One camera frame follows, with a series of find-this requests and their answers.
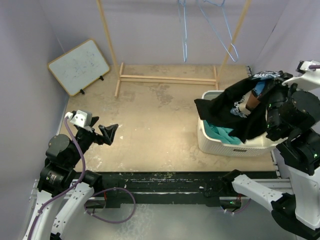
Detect blue hanger of black shirt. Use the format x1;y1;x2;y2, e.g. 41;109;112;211
177;0;188;63

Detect wooden clothes rack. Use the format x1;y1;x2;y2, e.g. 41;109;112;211
96;0;252;98

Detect light blue wire hanger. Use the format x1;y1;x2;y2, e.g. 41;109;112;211
196;0;239;63

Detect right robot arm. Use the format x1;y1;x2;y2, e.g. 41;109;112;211
221;73;320;240

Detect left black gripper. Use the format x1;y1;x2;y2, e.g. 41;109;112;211
67;115;118;166

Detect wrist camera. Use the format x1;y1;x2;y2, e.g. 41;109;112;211
64;110;93;133
283;60;320;91

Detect teal t shirt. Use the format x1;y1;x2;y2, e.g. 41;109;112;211
203;120;242;145

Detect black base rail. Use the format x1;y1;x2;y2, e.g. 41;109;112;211
79;170;251;208

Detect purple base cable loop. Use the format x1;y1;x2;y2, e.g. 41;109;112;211
83;186;137;224

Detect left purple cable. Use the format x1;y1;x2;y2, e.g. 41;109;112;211
27;117;87;238

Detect white laundry basket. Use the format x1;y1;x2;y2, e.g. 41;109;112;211
197;90;278;157

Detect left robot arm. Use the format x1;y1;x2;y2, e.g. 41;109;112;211
23;110;119;240

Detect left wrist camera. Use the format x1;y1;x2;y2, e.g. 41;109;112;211
64;110;93;133

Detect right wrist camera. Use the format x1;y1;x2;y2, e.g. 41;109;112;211
283;60;320;91

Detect black t shirt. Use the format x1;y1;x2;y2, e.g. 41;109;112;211
194;70;284;143

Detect small whiteboard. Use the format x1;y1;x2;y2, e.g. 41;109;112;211
47;39;110;96

